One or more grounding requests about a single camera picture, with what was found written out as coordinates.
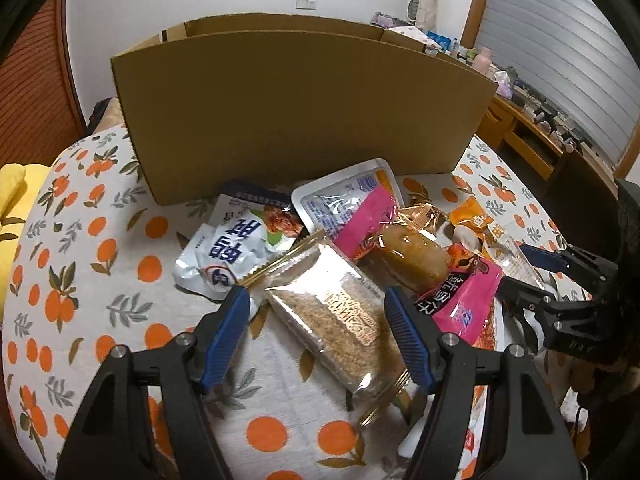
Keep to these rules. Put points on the clear packet with white snack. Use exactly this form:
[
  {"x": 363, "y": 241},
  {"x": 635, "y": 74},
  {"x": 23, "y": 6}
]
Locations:
[{"x": 502, "y": 255}]

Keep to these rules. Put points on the purple patterned bag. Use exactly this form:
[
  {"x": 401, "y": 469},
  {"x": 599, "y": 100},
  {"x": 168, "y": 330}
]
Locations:
[{"x": 386, "y": 20}]

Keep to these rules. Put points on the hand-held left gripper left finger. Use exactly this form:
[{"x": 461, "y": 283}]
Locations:
[{"x": 227, "y": 332}]

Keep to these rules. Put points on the white and blue snack packet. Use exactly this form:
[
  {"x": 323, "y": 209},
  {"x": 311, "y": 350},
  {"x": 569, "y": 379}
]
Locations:
[{"x": 227, "y": 255}]

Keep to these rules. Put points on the bread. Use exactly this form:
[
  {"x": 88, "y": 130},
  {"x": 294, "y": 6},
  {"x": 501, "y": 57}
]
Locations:
[{"x": 415, "y": 255}]

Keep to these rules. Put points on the orange fruit print blanket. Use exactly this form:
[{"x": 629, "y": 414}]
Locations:
[{"x": 115, "y": 280}]

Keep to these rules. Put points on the white wall switch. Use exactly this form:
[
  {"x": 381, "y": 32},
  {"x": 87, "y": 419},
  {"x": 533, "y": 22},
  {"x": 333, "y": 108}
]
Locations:
[{"x": 306, "y": 4}]

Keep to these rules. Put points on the small orange snack packet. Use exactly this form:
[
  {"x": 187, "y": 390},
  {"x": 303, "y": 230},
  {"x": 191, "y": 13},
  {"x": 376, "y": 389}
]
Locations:
[{"x": 475, "y": 220}]

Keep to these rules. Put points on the white tray packet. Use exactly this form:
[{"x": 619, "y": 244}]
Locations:
[{"x": 332, "y": 192}]

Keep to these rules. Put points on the floral quilt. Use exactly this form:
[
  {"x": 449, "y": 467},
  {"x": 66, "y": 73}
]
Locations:
[{"x": 116, "y": 115}]

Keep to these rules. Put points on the pink wrapper snack packet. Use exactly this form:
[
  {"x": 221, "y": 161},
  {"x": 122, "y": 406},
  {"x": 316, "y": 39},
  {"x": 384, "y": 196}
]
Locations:
[{"x": 367, "y": 222}]

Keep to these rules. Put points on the brown slatted wooden panel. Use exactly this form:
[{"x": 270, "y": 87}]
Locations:
[{"x": 35, "y": 85}]

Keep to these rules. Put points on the brown cardboard box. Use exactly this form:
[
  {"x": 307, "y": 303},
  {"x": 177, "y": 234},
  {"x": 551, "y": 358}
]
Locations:
[{"x": 300, "y": 105}]

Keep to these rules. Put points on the folded floral cloth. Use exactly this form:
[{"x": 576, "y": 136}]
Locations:
[{"x": 412, "y": 34}]

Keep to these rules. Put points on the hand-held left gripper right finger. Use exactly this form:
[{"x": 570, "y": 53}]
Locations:
[{"x": 406, "y": 340}]

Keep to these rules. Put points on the window with grey blinds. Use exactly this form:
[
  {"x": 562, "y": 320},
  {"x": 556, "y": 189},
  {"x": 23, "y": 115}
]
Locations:
[{"x": 560, "y": 35}]

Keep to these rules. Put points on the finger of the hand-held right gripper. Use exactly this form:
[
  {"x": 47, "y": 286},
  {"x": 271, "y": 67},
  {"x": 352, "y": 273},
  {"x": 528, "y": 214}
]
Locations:
[
  {"x": 525, "y": 294},
  {"x": 542, "y": 259}
]

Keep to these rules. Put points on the dark cloth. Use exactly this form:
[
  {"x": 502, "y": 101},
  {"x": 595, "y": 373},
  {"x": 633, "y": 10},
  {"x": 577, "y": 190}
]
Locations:
[{"x": 97, "y": 110}]

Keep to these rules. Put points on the small white desk fan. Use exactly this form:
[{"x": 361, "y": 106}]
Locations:
[{"x": 412, "y": 10}]

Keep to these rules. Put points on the yellow plush toy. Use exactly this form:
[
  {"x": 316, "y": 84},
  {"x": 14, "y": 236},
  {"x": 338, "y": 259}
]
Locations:
[{"x": 17, "y": 210}]

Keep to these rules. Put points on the pink and black snack packet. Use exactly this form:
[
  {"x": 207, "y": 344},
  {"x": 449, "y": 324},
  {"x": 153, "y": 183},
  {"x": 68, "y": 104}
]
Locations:
[{"x": 462, "y": 300}]

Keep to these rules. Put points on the blue box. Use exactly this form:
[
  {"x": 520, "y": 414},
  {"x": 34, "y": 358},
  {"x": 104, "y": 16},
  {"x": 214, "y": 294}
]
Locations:
[{"x": 440, "y": 38}]

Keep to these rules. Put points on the purple tissue pack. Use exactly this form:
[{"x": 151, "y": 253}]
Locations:
[{"x": 503, "y": 84}]

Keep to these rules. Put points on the pink bottle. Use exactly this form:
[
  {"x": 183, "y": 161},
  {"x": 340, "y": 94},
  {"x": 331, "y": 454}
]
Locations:
[{"x": 481, "y": 59}]

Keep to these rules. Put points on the clear packet of brown granules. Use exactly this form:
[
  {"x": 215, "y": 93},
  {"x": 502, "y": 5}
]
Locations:
[{"x": 340, "y": 320}]

